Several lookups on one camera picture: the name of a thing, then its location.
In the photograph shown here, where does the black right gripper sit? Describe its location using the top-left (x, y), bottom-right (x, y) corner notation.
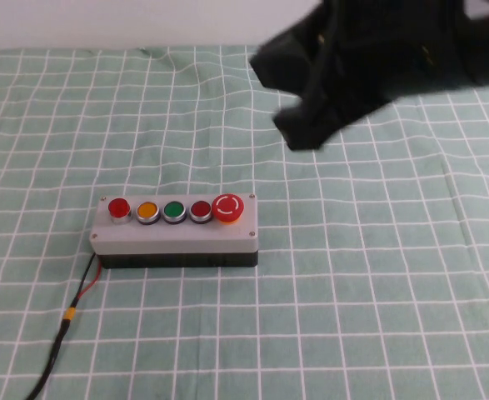
top-left (249, 0), bottom-right (482, 153)

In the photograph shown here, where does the red emergency stop button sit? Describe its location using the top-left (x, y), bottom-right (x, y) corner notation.
top-left (211, 193), bottom-right (245, 226)

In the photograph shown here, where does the dark red push button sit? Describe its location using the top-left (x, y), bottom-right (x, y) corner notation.
top-left (189, 200), bottom-right (214, 225)

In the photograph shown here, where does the green push button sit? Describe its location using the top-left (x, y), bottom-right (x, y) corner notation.
top-left (162, 200), bottom-right (187, 226)

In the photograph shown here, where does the yellow push button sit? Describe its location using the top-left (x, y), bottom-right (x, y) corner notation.
top-left (135, 201), bottom-right (161, 227)

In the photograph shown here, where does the grey and black button box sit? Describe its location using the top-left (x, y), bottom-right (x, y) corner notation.
top-left (88, 192), bottom-right (260, 270)

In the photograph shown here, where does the green white checked tablecloth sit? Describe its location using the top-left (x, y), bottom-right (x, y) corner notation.
top-left (0, 43), bottom-right (489, 400)

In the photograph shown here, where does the red indicator lamp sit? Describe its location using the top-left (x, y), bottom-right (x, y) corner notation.
top-left (107, 198), bottom-right (133, 225)

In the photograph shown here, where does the black and red power cable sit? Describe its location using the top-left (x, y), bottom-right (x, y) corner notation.
top-left (26, 252), bottom-right (102, 400)

